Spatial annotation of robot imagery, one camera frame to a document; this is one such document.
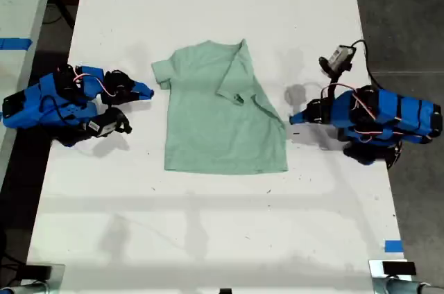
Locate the pale green T-shirt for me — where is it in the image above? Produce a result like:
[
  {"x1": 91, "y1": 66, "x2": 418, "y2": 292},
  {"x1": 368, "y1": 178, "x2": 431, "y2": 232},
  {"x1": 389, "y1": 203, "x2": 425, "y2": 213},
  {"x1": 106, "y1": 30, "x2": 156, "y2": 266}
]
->
[{"x1": 151, "y1": 38, "x2": 290, "y2": 176}]

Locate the long blue tape strip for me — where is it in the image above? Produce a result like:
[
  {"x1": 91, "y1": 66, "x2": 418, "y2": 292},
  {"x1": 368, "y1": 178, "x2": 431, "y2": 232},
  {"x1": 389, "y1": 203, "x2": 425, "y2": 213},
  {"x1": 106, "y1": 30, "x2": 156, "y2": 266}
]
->
[{"x1": 0, "y1": 37, "x2": 33, "y2": 51}]

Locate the white side table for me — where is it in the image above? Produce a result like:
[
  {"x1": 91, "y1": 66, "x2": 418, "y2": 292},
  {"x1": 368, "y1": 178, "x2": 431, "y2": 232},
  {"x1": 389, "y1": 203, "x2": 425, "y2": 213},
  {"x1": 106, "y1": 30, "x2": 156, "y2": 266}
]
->
[{"x1": 0, "y1": 0, "x2": 59, "y2": 179}]

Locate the square blue tape piece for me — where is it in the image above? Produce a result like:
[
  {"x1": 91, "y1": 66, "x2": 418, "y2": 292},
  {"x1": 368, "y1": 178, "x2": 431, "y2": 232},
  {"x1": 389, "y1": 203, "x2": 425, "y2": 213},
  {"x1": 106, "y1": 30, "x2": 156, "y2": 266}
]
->
[{"x1": 384, "y1": 239, "x2": 404, "y2": 254}]

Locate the metal table clamp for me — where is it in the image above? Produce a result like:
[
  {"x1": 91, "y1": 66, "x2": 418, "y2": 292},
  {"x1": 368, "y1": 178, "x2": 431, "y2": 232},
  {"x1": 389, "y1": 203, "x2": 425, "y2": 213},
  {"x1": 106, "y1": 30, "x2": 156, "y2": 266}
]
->
[
  {"x1": 0, "y1": 263, "x2": 66, "y2": 294},
  {"x1": 368, "y1": 259, "x2": 444, "y2": 294}
]

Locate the small black box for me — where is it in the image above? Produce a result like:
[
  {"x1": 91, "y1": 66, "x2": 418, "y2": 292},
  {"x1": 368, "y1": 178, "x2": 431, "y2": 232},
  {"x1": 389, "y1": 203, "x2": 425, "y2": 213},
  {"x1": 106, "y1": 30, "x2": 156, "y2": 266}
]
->
[
  {"x1": 24, "y1": 265, "x2": 53, "y2": 280},
  {"x1": 382, "y1": 261, "x2": 417, "y2": 277}
]

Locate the black camera box with label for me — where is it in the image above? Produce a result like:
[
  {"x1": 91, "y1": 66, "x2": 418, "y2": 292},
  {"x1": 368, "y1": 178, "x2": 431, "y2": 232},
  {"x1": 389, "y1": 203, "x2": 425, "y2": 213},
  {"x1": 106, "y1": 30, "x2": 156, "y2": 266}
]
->
[
  {"x1": 85, "y1": 107, "x2": 133, "y2": 137},
  {"x1": 318, "y1": 44, "x2": 357, "y2": 91}
]

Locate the black camera cable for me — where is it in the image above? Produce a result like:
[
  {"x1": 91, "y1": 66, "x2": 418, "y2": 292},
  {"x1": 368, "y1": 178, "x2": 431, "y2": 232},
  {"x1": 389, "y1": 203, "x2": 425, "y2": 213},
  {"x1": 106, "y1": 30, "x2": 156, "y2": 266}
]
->
[{"x1": 350, "y1": 39, "x2": 381, "y2": 89}]

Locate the black floor cable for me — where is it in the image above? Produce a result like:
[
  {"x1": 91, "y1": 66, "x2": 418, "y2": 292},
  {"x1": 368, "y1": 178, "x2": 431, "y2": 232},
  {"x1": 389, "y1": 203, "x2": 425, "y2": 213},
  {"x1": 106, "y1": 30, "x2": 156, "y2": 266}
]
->
[{"x1": 43, "y1": 0, "x2": 76, "y2": 31}]

